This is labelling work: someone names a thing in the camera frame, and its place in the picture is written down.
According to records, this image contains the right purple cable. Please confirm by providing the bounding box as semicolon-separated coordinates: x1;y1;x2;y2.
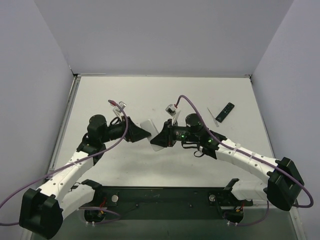
174;95;315;209

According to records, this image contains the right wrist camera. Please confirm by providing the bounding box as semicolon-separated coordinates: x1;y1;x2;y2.
165;104;181;125

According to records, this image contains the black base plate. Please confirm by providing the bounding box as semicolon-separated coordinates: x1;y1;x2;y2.
82;186;253;224

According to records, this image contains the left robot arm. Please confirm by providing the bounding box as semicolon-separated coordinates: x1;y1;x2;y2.
18;114;151;240

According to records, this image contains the black remote control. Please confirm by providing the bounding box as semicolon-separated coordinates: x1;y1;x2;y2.
215;102;235;123

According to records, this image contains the aluminium frame rail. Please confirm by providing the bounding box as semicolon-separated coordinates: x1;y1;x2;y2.
47;74;82;173

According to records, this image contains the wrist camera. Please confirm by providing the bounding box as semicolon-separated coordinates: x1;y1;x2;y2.
112;101;127;118
165;104;181;125

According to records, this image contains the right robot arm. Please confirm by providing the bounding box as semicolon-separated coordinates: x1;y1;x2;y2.
150;113;304;211

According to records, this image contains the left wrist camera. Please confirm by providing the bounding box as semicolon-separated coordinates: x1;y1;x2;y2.
112;101;127;118

